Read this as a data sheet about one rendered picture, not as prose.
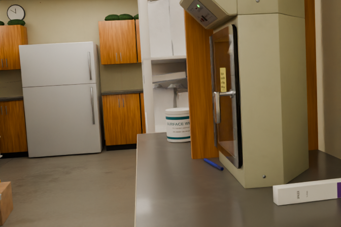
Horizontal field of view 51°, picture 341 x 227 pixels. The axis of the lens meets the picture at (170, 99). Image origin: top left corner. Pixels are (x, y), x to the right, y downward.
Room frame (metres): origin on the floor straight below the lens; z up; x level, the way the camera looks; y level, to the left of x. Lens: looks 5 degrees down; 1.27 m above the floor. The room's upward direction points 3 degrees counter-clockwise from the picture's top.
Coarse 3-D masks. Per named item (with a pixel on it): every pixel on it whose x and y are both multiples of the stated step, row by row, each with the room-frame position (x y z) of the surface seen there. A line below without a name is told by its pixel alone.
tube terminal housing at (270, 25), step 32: (256, 0) 0.97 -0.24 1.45; (288, 0) 1.03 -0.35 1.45; (256, 32) 0.97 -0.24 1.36; (288, 32) 1.02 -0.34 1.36; (256, 64) 0.97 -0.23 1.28; (288, 64) 1.02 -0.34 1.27; (256, 96) 0.97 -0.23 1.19; (288, 96) 1.01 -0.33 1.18; (256, 128) 0.97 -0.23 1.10; (288, 128) 1.01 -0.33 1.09; (224, 160) 1.20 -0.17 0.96; (256, 160) 0.97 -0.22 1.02; (288, 160) 1.00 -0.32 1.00
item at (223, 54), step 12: (216, 36) 1.18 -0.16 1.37; (228, 36) 1.02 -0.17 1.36; (216, 48) 1.19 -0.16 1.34; (228, 48) 1.03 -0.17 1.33; (216, 60) 1.20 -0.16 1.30; (228, 60) 1.03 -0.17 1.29; (216, 72) 1.21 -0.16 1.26; (228, 72) 1.04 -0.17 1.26; (216, 84) 1.22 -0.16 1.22; (228, 84) 1.04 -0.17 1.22; (228, 96) 1.05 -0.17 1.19; (228, 108) 1.06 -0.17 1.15; (228, 120) 1.06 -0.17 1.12; (216, 132) 1.25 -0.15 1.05; (228, 132) 1.07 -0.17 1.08; (228, 144) 1.08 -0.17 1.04; (240, 144) 0.97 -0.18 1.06; (228, 156) 1.08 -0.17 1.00; (240, 156) 0.97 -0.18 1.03; (240, 168) 0.98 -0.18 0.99
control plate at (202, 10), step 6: (192, 6) 1.15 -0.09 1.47; (204, 6) 1.06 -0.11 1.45; (192, 12) 1.22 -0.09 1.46; (198, 12) 1.16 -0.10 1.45; (204, 12) 1.11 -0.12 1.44; (210, 12) 1.06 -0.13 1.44; (198, 18) 1.22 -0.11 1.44; (210, 18) 1.12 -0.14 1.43; (216, 18) 1.07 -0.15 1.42; (204, 24) 1.23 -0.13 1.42
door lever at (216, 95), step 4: (216, 92) 1.01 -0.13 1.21; (220, 92) 1.01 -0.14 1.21; (224, 92) 1.01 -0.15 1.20; (228, 92) 1.01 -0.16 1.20; (216, 96) 1.00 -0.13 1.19; (216, 100) 1.00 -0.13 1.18; (216, 104) 1.00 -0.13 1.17; (216, 108) 1.00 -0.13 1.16; (216, 112) 1.00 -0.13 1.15; (220, 112) 1.01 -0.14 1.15; (216, 116) 1.00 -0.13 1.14; (220, 116) 1.01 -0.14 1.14; (216, 120) 1.00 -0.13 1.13; (220, 120) 1.01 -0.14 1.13
